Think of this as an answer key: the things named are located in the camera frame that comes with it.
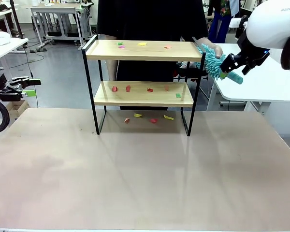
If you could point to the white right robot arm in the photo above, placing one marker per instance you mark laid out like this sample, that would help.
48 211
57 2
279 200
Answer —
268 24

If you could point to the two-tier wooden black-frame shelf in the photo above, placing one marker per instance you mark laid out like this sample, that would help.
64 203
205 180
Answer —
140 53

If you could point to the white crumpled cloth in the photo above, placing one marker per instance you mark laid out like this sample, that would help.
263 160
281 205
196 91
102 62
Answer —
187 64

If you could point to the teal microfiber duster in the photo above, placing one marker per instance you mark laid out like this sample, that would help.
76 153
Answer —
211 63

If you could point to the person's right forearm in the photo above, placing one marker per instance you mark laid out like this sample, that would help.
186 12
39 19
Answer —
111 70

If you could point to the person's left hand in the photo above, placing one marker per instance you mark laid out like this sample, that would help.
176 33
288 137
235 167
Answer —
218 51

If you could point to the person torso in black shirt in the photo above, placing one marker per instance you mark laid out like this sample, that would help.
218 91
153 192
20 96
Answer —
147 19

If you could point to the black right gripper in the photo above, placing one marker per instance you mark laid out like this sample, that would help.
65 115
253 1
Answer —
252 59

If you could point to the person's right hand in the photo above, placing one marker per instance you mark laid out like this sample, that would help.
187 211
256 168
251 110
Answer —
114 107

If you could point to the black stand pole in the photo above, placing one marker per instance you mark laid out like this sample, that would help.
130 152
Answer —
16 19

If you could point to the grey metal work table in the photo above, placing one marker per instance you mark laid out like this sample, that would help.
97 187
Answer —
60 17

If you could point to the person's left forearm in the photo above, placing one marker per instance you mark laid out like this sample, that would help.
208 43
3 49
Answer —
205 40

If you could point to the open cardboard box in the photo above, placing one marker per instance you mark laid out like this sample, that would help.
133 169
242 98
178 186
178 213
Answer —
17 107

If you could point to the white lab bench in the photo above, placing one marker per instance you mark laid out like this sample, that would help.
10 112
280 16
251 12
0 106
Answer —
0 17

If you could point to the small white desk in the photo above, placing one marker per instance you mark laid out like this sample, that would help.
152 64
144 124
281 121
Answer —
4 49

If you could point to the floor power strip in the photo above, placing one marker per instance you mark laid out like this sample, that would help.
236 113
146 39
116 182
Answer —
38 50

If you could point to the large white desk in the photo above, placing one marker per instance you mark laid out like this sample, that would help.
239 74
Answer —
256 84

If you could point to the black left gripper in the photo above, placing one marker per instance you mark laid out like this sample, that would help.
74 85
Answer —
7 93

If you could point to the black office chair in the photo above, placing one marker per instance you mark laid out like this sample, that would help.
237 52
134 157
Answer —
195 73

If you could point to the person in blue trousers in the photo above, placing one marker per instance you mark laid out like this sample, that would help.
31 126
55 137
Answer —
218 26

